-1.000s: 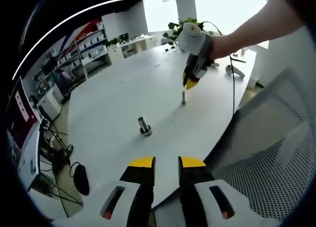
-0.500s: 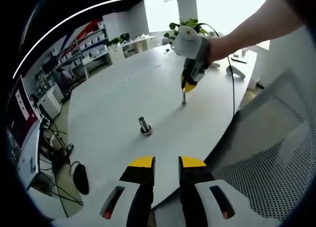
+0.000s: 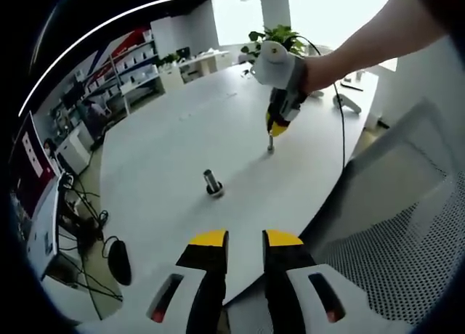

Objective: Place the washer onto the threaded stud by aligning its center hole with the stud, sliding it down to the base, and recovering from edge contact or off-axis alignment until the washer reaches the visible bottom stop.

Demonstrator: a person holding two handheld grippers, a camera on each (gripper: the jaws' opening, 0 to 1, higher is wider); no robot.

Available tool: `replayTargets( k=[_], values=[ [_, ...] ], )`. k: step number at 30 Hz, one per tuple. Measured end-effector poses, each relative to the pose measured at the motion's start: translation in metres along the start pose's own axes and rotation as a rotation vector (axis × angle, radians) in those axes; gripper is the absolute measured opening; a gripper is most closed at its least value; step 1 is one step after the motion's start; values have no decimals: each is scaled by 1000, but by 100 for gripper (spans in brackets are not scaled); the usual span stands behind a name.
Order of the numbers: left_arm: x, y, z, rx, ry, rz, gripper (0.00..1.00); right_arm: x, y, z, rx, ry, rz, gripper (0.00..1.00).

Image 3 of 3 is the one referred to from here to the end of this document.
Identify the ceiling light strip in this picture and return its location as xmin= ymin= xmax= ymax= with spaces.
xmin=17 ymin=0 xmax=216 ymax=118

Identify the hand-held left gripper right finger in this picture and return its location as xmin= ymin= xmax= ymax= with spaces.
xmin=262 ymin=229 xmax=386 ymax=334

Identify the bundle of black floor cables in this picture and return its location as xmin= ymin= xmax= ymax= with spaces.
xmin=57 ymin=170 xmax=124 ymax=320

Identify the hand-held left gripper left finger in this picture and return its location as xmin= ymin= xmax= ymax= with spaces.
xmin=119 ymin=229 xmax=230 ymax=334

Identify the black bag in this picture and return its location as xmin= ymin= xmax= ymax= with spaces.
xmin=108 ymin=239 xmax=133 ymax=287

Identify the silver laptop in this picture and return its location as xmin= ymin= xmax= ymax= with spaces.
xmin=31 ymin=174 xmax=65 ymax=279

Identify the white storage shelf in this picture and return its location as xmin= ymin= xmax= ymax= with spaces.
xmin=81 ymin=28 xmax=163 ymax=115

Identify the large threaded steel stud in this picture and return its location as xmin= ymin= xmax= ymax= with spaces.
xmin=203 ymin=168 xmax=227 ymax=198

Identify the computer monitor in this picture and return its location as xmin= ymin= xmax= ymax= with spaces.
xmin=9 ymin=111 xmax=60 ymax=213

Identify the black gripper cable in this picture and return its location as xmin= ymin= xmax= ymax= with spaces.
xmin=296 ymin=35 xmax=349 ymax=168

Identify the potted green plant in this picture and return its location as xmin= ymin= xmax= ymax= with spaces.
xmin=240 ymin=24 xmax=310 ymax=61

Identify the grey mesh chair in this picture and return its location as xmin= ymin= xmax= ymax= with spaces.
xmin=300 ymin=99 xmax=465 ymax=326

